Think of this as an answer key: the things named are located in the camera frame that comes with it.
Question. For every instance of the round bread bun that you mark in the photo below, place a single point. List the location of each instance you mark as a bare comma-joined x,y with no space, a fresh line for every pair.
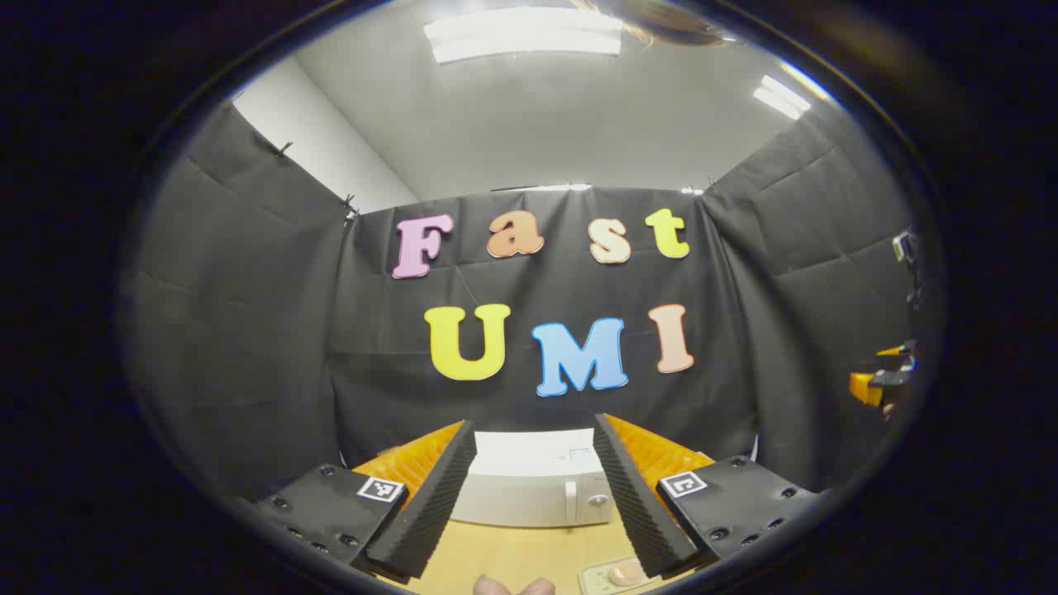
628,573

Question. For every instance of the white microwave oven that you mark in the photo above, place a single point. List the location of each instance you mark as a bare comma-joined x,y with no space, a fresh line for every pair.
529,496

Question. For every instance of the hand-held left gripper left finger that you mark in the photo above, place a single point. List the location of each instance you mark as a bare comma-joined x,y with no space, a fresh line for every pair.
430,504

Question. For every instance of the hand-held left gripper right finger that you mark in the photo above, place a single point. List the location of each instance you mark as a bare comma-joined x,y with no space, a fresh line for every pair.
636,504

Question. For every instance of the pale green tray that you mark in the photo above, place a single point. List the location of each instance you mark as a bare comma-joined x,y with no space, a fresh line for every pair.
593,577

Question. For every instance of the small ceiling light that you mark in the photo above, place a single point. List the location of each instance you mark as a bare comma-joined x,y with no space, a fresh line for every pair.
781,97

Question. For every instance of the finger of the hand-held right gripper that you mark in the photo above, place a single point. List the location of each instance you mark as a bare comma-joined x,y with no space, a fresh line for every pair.
862,388

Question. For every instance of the long ceiling light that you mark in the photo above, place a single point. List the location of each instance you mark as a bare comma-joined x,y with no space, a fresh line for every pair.
521,33

